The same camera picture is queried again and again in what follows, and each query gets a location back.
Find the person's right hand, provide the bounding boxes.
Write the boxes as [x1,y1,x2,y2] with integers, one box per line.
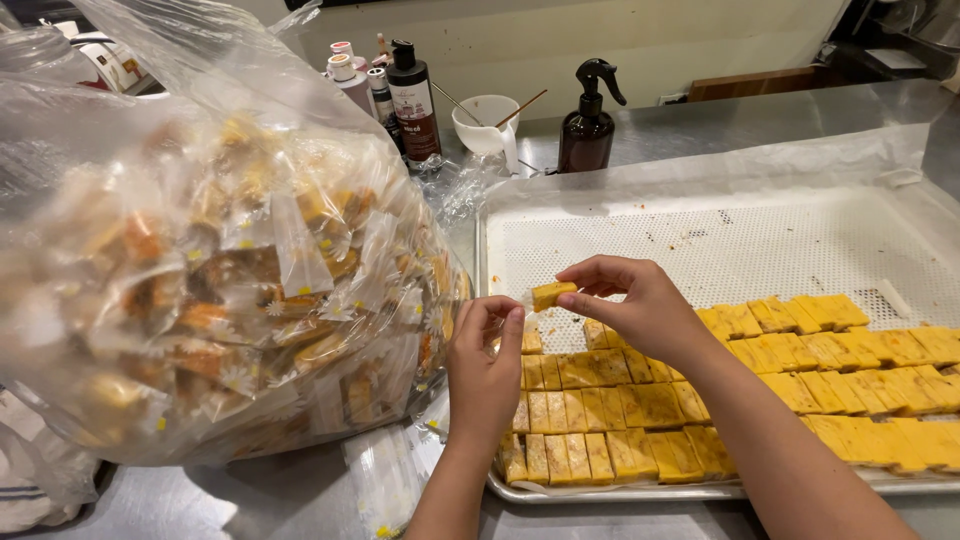
[555,254,711,366]

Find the person's left hand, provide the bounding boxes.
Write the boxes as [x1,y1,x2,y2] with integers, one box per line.
[447,295,527,445]

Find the yellow cake piece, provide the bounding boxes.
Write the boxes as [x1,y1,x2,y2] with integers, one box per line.
[531,280,579,314]

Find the white perforated mat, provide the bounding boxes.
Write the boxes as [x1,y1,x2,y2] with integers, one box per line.
[495,186,960,360]

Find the stack of clear daisy wrappers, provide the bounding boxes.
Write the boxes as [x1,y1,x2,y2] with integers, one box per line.
[341,393,453,540]

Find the translucent plastic sheet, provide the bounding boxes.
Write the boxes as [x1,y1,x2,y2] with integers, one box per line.
[480,123,960,226]

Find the amber spray bottle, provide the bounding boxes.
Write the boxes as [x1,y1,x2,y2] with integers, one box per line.
[557,58,628,175]

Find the metal baking tray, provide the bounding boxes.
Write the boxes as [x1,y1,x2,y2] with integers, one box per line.
[474,212,960,504]

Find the crumpled clear plastic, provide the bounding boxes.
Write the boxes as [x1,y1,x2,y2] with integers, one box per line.
[414,150,519,230]

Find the rows of yellow cake slices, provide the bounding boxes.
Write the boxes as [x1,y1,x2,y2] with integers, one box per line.
[496,294,960,487]

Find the wooden stick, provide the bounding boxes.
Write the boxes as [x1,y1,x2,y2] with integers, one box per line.
[495,89,549,129]

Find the white measuring cup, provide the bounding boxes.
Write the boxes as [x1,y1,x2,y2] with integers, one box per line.
[451,94,522,175]

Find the wooden board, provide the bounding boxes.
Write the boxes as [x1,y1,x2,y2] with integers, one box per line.
[686,66,828,104]

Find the metal spoon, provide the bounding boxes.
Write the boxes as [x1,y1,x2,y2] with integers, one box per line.
[431,81,486,128]

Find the dark brown pump bottle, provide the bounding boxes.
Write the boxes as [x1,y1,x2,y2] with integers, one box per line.
[385,39,444,171]

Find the small black bottle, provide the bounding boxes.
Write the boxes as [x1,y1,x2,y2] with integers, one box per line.
[366,67,408,157]

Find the large bag of wrapped cakes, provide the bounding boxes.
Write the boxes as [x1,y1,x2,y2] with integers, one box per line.
[0,0,475,468]

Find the dark kitchen equipment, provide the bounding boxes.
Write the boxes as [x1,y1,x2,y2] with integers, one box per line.
[828,0,960,85]

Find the white striped cloth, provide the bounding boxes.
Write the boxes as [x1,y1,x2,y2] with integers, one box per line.
[0,386,102,534]

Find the white printed box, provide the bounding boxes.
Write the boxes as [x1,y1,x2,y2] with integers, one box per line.
[73,33,153,96]

